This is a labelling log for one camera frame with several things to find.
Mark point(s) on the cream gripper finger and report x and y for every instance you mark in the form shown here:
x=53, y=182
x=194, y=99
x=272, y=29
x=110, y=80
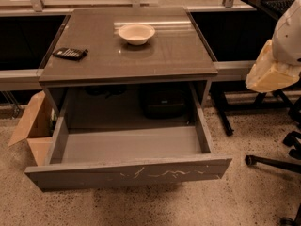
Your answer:
x=267, y=74

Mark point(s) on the grey top drawer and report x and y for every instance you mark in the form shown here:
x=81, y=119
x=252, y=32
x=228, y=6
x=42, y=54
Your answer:
x=102, y=141

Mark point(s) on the grey cabinet with glass top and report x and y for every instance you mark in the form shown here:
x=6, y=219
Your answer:
x=174, y=55

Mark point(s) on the black laptop stand table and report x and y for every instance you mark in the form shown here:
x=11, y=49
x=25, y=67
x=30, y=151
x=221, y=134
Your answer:
x=263, y=3

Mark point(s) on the black bag under cabinet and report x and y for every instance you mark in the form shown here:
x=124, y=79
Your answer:
x=163, y=101

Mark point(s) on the white bowl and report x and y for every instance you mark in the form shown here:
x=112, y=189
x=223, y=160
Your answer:
x=136, y=34

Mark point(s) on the black calculator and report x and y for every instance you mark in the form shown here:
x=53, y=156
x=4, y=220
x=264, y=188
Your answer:
x=70, y=54

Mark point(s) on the open cardboard box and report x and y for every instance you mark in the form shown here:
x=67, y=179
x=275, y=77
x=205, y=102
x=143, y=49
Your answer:
x=34, y=128

